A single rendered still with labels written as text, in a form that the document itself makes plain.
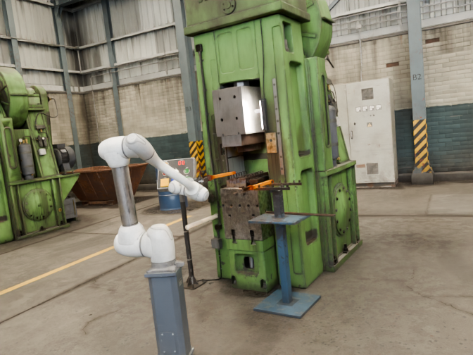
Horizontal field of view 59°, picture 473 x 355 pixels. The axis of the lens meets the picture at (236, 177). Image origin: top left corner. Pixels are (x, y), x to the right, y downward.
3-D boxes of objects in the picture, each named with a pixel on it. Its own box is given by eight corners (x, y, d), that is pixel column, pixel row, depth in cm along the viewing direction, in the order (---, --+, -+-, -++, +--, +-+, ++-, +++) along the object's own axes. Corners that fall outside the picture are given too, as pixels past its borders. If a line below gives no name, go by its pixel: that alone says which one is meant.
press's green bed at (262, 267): (267, 294, 354) (262, 240, 349) (231, 289, 374) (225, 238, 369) (294, 272, 400) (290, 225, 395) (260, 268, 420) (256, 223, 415)
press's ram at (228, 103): (254, 133, 344) (249, 84, 340) (216, 136, 365) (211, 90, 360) (277, 130, 379) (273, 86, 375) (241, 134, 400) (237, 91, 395)
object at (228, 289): (262, 303, 336) (261, 302, 336) (204, 294, 367) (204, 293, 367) (283, 286, 369) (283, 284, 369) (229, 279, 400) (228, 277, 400)
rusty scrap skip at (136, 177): (119, 207, 918) (114, 168, 908) (60, 207, 1006) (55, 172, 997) (153, 196, 1024) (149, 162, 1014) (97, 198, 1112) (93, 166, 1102)
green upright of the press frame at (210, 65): (239, 280, 392) (213, 29, 367) (217, 277, 406) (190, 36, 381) (262, 265, 429) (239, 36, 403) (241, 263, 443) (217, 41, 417)
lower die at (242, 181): (246, 187, 356) (245, 177, 355) (226, 187, 367) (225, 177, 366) (269, 179, 391) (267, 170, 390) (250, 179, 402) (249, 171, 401)
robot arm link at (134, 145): (156, 142, 256) (137, 144, 261) (141, 127, 241) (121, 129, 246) (152, 161, 251) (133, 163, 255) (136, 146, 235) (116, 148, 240)
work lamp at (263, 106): (269, 129, 348) (258, 18, 338) (262, 130, 351) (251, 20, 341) (271, 129, 351) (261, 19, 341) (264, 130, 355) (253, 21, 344)
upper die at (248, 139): (241, 146, 352) (241, 134, 351) (222, 147, 363) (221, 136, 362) (265, 141, 387) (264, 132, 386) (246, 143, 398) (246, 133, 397)
